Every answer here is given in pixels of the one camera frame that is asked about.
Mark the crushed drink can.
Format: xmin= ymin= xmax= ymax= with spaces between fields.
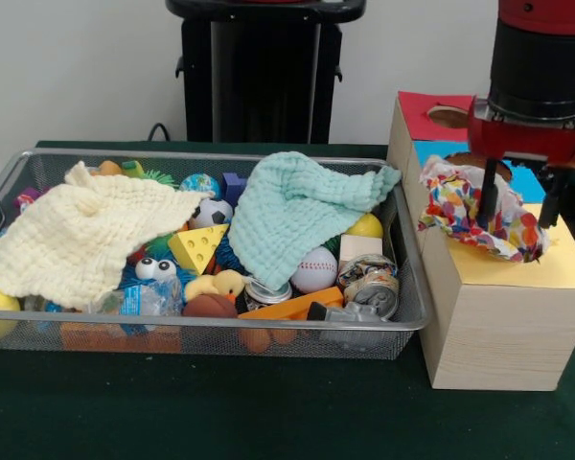
xmin=337 ymin=253 xmax=401 ymax=321

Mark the cream waffle cloth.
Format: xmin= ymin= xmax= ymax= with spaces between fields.
xmin=0 ymin=160 xmax=212 ymax=308

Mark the white baseball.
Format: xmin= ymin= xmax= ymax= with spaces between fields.
xmin=289 ymin=246 xmax=339 ymax=295

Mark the black and white soccer ball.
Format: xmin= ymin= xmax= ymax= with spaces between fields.
xmin=188 ymin=197 xmax=235 ymax=230

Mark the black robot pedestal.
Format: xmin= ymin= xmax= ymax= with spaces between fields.
xmin=165 ymin=0 xmax=368 ymax=145

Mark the mint green waffle cloth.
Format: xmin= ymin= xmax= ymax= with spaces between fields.
xmin=227 ymin=150 xmax=403 ymax=292

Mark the dark green table cloth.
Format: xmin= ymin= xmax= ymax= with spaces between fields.
xmin=0 ymin=139 xmax=575 ymax=460

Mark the silver wire mesh bin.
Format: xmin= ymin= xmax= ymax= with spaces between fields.
xmin=0 ymin=147 xmax=435 ymax=361

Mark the wooden box with three holes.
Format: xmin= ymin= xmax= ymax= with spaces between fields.
xmin=385 ymin=90 xmax=575 ymax=392

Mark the orange plastic building block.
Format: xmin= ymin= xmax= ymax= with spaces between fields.
xmin=237 ymin=286 xmax=345 ymax=321

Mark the white multicolour polka dot cloth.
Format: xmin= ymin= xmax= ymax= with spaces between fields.
xmin=417 ymin=153 xmax=552 ymax=265

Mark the black cable behind table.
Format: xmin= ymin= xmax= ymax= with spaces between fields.
xmin=146 ymin=122 xmax=188 ymax=143

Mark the yellow plush duck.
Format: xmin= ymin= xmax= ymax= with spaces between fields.
xmin=183 ymin=268 xmax=246 ymax=304

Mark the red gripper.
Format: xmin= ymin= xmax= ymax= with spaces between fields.
xmin=467 ymin=97 xmax=575 ymax=229

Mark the yellow cheese wedge toy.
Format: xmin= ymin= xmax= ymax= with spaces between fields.
xmin=167 ymin=223 xmax=230 ymax=275

